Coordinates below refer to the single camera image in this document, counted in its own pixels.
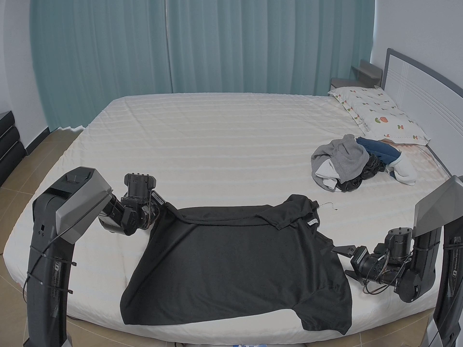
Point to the pile of clothes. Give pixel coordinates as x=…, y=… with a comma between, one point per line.
x=347, y=157

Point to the grey bedside table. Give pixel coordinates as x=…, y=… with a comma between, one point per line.
x=365, y=74

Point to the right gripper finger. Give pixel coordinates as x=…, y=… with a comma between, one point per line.
x=353, y=275
x=345, y=250

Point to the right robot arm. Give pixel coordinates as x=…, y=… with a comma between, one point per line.
x=423, y=258

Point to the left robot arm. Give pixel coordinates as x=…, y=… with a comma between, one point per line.
x=47, y=248

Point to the black chest of drawers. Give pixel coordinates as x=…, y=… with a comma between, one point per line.
x=11, y=146

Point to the blue-green curtain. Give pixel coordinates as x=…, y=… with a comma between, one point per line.
x=108, y=31

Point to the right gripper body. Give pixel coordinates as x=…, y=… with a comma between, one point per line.
x=367, y=266

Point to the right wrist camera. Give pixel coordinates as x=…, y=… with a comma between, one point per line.
x=381, y=249

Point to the bed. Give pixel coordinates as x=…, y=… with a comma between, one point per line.
x=217, y=139

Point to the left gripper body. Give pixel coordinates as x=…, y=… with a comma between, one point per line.
x=153, y=211

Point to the black T-shirt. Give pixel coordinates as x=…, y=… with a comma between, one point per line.
x=235, y=266

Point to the white printed pillow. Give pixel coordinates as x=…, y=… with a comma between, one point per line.
x=379, y=114

